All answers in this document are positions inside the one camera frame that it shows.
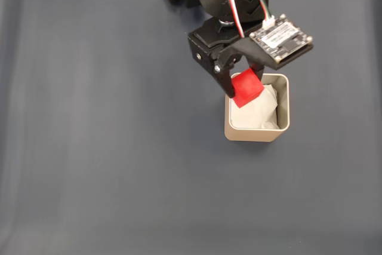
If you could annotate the red cube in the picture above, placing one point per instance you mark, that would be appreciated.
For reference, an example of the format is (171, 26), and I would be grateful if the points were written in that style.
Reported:
(246, 87)

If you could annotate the beige square box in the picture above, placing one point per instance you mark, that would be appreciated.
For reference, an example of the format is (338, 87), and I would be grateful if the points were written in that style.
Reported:
(256, 135)

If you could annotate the white crumpled tissue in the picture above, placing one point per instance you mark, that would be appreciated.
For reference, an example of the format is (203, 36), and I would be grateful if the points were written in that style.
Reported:
(256, 114)

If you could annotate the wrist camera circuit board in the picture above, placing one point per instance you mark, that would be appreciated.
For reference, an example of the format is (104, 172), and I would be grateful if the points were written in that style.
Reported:
(283, 38)

